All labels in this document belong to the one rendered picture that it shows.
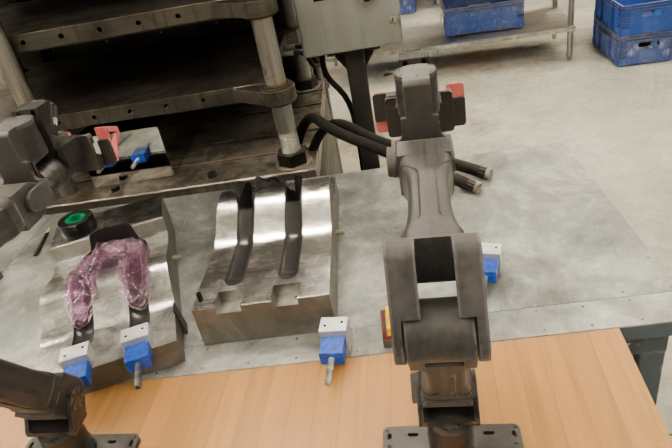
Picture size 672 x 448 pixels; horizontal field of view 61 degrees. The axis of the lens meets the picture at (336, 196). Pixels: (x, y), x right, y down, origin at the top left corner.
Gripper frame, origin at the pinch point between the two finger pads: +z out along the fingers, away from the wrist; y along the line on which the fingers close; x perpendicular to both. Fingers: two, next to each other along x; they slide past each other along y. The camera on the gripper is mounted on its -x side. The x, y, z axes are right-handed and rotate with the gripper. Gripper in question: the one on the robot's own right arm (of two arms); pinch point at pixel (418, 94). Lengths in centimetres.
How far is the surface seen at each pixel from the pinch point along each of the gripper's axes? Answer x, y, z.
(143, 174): 39, 89, 62
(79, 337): 35, 69, -16
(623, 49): 103, -142, 318
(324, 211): 29.2, 22.7, 13.3
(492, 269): 36.0, -10.8, -2.5
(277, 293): 33.3, 30.1, -8.7
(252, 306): 31.9, 33.7, -13.6
